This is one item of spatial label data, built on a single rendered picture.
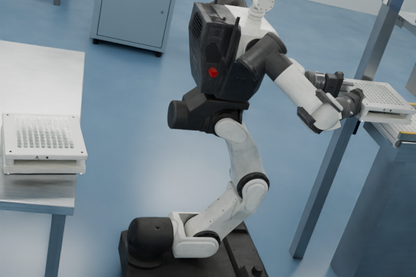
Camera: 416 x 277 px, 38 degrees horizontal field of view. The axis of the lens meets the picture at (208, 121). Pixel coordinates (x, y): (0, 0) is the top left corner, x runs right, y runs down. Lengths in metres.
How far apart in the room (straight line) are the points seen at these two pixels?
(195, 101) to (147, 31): 2.67
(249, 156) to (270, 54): 0.60
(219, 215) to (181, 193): 0.84
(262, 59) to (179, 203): 1.54
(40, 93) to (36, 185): 0.58
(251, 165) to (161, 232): 0.48
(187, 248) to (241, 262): 0.30
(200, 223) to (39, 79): 0.92
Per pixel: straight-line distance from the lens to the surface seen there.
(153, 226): 2.62
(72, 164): 1.95
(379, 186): 2.94
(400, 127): 2.76
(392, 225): 3.01
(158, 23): 4.90
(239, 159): 2.48
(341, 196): 3.90
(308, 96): 2.00
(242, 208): 2.59
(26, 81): 2.46
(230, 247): 2.88
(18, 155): 1.90
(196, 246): 2.66
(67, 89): 2.44
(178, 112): 2.29
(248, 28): 2.13
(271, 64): 2.01
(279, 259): 3.22
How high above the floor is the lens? 2.00
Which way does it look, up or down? 28 degrees down
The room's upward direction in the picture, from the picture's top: 15 degrees clockwise
